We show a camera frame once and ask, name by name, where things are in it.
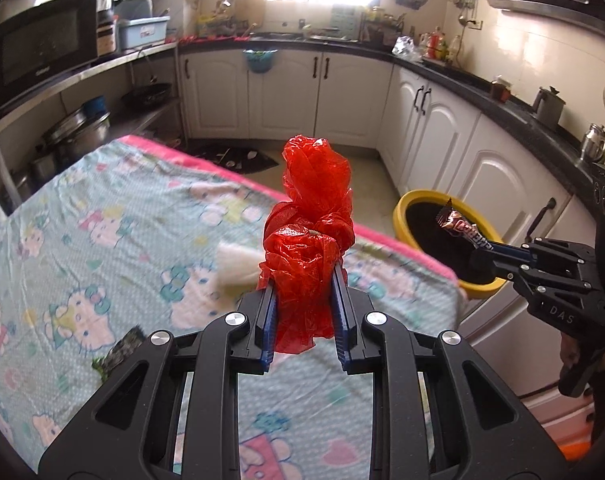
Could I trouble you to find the red cylindrical snack pack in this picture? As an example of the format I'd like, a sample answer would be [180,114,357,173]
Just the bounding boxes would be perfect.
[436,200,493,250]

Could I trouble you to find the red plastic bag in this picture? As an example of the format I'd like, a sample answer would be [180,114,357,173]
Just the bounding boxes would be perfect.
[259,136,355,354]

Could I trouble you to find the yellow rimmed trash bin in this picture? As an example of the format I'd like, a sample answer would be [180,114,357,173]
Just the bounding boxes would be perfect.
[393,190,505,300]

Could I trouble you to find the white kitchen cabinets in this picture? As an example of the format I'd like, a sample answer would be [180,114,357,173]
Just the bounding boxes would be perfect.
[178,46,599,411]

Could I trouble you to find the black kitchen countertop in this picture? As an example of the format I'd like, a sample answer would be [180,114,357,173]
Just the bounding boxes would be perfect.
[176,34,605,212]

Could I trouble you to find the person's right hand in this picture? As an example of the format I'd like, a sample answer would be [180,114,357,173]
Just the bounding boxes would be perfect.
[559,334,605,398]

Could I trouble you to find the silver green snack wrapper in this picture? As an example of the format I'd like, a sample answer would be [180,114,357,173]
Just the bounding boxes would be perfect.
[92,326,145,382]

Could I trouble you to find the steel kettle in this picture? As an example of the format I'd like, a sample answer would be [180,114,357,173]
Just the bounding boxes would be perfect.
[580,124,605,162]

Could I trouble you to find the dark metal pitcher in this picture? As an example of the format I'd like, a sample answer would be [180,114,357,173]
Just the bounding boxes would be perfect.
[531,86,565,130]

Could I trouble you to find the Hello Kitty bed sheet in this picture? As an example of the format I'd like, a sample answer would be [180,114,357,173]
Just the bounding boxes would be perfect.
[0,138,467,480]

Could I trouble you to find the crumpled white tissue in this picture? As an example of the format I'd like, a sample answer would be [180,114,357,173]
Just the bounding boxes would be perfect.
[214,242,264,288]

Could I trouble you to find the pink blanket edge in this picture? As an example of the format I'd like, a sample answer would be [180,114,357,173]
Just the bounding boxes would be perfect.
[118,134,458,285]

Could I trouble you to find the black floor mat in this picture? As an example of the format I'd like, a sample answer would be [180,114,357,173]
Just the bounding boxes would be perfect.
[188,142,278,174]

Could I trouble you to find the steel cooking pot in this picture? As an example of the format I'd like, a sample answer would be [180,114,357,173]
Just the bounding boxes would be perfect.
[42,108,110,166]

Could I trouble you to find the blue hanging basket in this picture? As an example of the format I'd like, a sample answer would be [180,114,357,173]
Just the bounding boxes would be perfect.
[243,49,278,74]

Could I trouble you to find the black frying pan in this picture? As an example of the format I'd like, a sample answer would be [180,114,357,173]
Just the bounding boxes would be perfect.
[121,82,172,112]

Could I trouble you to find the black microwave oven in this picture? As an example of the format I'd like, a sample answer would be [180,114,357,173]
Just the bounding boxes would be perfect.
[0,0,98,108]

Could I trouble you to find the blue plastic storage box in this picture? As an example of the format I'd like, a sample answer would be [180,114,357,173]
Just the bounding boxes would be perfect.
[118,16,170,51]

